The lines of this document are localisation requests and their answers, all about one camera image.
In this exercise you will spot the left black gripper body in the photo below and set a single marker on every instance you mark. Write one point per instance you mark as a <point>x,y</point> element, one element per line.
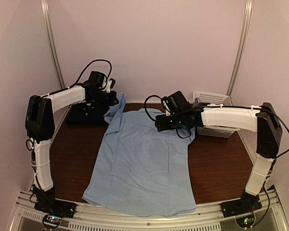
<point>104,100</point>

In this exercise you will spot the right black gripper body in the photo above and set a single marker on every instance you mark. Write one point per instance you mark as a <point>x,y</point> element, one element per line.
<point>177,121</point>

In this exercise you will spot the light blue long sleeve shirt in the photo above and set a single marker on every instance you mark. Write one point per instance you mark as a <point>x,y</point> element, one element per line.
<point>140,171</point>

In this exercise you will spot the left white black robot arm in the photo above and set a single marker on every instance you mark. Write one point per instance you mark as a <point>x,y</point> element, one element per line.
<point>40,128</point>

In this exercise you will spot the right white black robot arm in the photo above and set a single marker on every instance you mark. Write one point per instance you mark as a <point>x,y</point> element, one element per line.
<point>259,119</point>

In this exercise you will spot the white plastic laundry basket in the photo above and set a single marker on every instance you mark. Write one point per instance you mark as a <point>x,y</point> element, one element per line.
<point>214,98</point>

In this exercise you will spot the folded black shirt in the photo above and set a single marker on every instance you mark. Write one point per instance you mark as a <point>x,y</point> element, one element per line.
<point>87,113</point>

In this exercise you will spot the right round controller board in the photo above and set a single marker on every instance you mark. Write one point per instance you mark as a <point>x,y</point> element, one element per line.
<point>245,222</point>

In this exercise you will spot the round controller board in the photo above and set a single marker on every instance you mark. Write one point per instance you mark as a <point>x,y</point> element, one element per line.
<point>245,222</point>
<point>50,221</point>

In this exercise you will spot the left round controller board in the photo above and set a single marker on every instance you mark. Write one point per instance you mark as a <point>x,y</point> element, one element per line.
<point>50,221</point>

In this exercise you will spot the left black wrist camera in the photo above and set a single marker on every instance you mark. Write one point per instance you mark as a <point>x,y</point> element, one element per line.
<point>97,78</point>

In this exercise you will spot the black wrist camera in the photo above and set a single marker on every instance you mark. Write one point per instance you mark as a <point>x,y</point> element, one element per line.
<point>175,103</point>
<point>97,78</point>

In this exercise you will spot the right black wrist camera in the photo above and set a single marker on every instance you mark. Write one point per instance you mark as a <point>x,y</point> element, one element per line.
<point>175,103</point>

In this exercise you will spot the right aluminium frame post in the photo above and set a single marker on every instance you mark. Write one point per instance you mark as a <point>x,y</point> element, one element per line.
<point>242,43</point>

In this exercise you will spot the aluminium frame post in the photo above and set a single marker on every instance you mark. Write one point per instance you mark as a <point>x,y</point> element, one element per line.
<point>242,43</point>
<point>52,46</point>

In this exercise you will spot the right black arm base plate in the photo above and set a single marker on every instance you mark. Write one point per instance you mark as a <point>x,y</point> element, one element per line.
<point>240,206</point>

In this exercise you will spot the left aluminium frame post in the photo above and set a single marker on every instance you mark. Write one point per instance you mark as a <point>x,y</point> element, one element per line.
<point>52,46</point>

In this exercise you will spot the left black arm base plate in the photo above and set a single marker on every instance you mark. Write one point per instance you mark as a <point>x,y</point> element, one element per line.
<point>60,208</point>

